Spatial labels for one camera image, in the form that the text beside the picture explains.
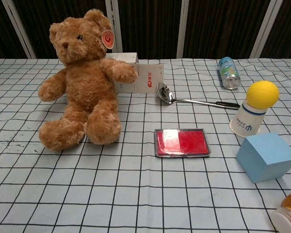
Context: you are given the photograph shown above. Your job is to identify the brown teddy bear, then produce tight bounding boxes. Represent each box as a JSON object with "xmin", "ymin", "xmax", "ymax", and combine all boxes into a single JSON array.
[{"xmin": 38, "ymin": 9, "xmax": 138, "ymax": 152}]

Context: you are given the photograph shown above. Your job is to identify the white carton with red logo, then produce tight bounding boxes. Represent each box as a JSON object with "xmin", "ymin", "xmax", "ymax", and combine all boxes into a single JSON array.
[{"xmin": 105, "ymin": 52, "xmax": 165, "ymax": 95}]

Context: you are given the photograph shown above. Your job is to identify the red ink pad case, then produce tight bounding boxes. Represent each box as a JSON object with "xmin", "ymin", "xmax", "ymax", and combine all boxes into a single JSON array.
[{"xmin": 154, "ymin": 128, "xmax": 213, "ymax": 159}]

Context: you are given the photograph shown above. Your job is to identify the black grid checkered tablecloth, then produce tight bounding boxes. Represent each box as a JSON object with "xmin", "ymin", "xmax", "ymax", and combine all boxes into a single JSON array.
[{"xmin": 0, "ymin": 57, "xmax": 291, "ymax": 233}]

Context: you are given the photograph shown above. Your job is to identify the orange round hang tag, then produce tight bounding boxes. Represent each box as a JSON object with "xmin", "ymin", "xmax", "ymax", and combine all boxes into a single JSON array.
[{"xmin": 101, "ymin": 28, "xmax": 115, "ymax": 50}]

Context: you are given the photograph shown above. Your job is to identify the blue green drink can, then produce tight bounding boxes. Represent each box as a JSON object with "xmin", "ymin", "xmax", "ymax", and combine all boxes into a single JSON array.
[{"xmin": 217, "ymin": 57, "xmax": 241, "ymax": 90}]

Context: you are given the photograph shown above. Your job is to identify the white paper cup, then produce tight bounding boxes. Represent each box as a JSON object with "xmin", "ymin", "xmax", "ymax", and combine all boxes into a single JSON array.
[{"xmin": 229, "ymin": 101, "xmax": 267, "ymax": 136}]

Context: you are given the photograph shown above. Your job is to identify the yellow ball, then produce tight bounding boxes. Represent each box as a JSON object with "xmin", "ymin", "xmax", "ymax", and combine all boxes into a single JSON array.
[{"xmin": 246, "ymin": 80, "xmax": 279, "ymax": 109}]

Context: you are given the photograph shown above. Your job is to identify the blue foam cube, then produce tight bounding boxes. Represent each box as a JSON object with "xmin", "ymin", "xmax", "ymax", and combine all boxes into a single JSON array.
[{"xmin": 236, "ymin": 132, "xmax": 291, "ymax": 184}]

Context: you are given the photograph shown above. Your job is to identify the amber tea bottle white cap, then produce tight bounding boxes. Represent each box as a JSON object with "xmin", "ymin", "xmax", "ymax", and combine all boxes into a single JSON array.
[{"xmin": 270, "ymin": 190, "xmax": 291, "ymax": 233}]

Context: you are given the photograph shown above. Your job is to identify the steel ladle with black handle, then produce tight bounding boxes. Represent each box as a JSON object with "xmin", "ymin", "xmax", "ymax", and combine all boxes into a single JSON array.
[{"xmin": 157, "ymin": 82, "xmax": 241, "ymax": 110}]

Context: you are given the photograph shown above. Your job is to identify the white metal frame post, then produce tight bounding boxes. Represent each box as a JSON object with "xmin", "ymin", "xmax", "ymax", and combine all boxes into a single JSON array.
[
  {"xmin": 251, "ymin": 0, "xmax": 283, "ymax": 59},
  {"xmin": 105, "ymin": 0, "xmax": 124, "ymax": 53},
  {"xmin": 1, "ymin": 0, "xmax": 37, "ymax": 59},
  {"xmin": 177, "ymin": 0, "xmax": 189, "ymax": 59}
]

